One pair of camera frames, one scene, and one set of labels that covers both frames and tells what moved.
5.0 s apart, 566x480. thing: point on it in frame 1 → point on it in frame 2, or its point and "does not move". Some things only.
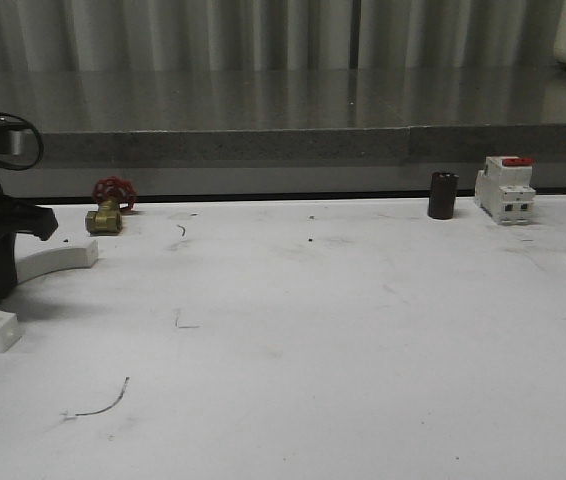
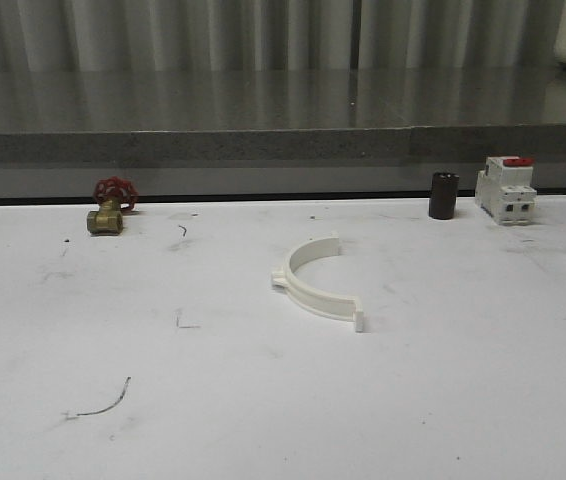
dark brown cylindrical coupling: (442, 195) does not move
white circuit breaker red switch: (503, 189) does not move
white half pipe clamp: (4, 324) → (317, 301)
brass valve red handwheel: (109, 192) does not move
